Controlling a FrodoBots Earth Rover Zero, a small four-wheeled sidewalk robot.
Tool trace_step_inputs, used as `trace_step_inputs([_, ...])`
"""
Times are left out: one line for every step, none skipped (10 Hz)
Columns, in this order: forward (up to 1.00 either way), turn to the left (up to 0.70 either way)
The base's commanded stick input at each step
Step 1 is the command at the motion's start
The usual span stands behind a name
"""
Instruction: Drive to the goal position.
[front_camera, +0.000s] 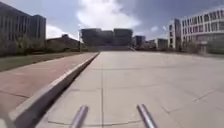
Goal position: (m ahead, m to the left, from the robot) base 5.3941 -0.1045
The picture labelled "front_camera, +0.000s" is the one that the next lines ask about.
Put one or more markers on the small dark building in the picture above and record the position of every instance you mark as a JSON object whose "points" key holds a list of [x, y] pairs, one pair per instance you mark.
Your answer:
{"points": [[138, 40]]}

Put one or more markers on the grass strip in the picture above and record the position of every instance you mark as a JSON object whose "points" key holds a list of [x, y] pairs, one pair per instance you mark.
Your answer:
{"points": [[16, 62]]}

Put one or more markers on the grey stone kerb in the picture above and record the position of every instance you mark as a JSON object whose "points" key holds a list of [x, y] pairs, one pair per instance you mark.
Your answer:
{"points": [[50, 90]]}

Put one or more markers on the row of trees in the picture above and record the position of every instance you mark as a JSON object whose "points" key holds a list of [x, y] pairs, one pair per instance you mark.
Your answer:
{"points": [[23, 46]]}

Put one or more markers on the wide dark building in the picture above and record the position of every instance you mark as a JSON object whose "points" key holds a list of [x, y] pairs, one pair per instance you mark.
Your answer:
{"points": [[106, 36]]}

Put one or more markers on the tall dark building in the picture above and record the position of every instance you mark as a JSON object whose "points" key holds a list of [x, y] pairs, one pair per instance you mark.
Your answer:
{"points": [[13, 23]]}

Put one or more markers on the robot's own part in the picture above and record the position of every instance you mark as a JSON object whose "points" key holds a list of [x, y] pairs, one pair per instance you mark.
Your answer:
{"points": [[80, 116], [146, 116]]}

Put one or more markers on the white building with windows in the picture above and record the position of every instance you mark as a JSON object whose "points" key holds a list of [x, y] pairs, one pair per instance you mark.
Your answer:
{"points": [[203, 26]]}

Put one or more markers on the grey concrete slab pavement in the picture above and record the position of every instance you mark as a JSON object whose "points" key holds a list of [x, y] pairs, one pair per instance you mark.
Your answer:
{"points": [[133, 80]]}

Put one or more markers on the pale low building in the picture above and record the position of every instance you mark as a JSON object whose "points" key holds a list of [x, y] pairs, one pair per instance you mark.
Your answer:
{"points": [[160, 43]]}

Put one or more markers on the red brick path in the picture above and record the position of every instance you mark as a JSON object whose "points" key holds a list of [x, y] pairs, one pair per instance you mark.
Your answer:
{"points": [[33, 76]]}

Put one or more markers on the low dark building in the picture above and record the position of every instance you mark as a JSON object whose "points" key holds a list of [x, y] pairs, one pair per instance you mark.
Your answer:
{"points": [[64, 41]]}

